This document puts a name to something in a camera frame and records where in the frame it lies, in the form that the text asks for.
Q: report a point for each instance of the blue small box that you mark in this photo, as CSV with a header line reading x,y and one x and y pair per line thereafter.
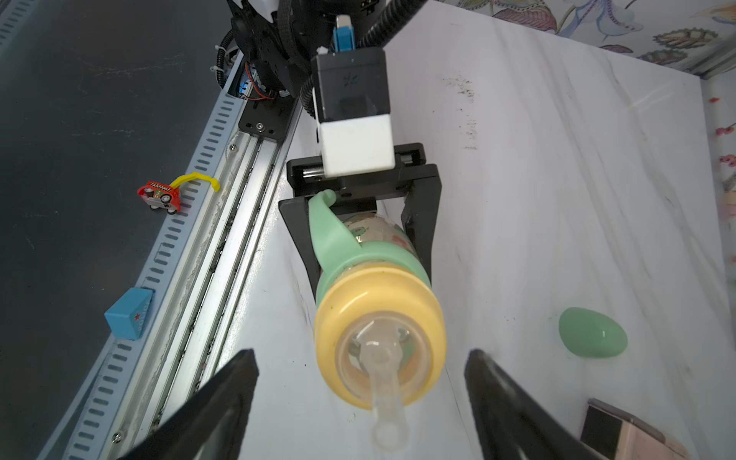
x,y
126,317

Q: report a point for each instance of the clear printed baby bottle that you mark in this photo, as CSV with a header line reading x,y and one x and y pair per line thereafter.
x,y
373,228

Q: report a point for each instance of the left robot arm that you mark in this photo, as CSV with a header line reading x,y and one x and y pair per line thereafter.
x,y
278,41

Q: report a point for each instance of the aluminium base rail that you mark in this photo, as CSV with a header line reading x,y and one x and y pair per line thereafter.
x,y
196,271

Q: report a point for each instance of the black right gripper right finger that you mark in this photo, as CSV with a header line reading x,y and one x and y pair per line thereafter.
x,y
508,422

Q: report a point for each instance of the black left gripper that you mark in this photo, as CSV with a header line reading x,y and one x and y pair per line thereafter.
x,y
411,177

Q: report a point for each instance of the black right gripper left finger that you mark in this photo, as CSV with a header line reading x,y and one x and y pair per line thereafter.
x,y
212,424

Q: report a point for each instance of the yellow bottle collar with nipple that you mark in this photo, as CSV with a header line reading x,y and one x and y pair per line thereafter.
x,y
381,345

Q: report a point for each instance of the green egg-shaped cap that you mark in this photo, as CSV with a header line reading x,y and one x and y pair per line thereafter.
x,y
589,334

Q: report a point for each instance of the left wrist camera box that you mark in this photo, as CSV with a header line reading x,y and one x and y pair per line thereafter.
x,y
352,109

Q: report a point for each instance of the pink toy block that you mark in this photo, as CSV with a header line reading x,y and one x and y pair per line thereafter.
x,y
613,433

